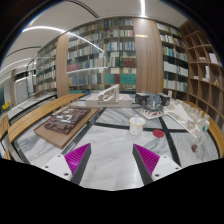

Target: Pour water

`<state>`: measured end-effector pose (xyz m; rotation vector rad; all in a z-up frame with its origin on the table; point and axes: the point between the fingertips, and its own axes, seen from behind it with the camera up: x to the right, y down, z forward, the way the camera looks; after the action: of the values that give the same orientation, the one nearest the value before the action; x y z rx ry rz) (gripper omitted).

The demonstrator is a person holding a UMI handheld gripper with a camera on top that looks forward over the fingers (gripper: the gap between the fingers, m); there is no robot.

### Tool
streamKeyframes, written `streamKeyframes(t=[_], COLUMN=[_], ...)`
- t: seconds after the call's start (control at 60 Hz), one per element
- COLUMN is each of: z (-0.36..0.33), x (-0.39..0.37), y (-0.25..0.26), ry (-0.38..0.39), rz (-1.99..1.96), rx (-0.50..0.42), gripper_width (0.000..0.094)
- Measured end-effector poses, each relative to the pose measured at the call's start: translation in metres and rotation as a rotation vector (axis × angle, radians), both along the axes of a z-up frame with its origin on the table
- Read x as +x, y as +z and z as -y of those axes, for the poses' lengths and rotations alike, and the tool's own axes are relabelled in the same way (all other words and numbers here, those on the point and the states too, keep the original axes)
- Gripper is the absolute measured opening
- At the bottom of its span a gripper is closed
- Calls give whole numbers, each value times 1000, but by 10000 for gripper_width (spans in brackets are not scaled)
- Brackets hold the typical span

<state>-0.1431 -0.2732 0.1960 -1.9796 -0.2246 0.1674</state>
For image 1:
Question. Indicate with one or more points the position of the wooden cubby shelf right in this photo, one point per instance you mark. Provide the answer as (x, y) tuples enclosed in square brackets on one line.
[(206, 72)]

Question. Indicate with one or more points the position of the wooden slatted curved bench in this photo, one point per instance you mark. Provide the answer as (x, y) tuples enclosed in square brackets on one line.
[(14, 130)]

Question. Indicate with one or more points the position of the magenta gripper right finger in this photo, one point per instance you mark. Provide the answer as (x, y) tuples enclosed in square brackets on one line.
[(151, 166)]

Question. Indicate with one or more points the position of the left glass bookshelf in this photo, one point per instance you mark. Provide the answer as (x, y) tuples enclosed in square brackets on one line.
[(41, 70)]

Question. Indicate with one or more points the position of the brown architectural model board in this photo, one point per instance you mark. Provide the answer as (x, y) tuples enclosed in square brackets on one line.
[(62, 127)]

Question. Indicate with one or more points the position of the clear water bottle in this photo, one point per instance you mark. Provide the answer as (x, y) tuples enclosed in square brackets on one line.
[(201, 137)]

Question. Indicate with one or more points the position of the red round coaster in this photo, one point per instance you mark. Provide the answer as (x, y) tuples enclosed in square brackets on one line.
[(158, 133)]

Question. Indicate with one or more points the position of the white polka dot cup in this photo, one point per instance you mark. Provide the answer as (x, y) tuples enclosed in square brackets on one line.
[(136, 125)]

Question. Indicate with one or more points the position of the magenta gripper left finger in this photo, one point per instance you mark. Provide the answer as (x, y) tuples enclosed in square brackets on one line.
[(70, 166)]

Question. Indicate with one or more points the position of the white stepped model right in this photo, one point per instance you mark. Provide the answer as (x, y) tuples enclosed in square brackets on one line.
[(189, 117)]

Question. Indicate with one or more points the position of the right book wall shelf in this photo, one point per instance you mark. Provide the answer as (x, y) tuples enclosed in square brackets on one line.
[(175, 62)]

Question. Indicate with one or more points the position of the large central bookshelf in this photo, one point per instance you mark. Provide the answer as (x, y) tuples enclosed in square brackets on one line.
[(102, 54)]

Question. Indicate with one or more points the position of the white building model centre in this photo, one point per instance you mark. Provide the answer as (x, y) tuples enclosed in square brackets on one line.
[(109, 97)]

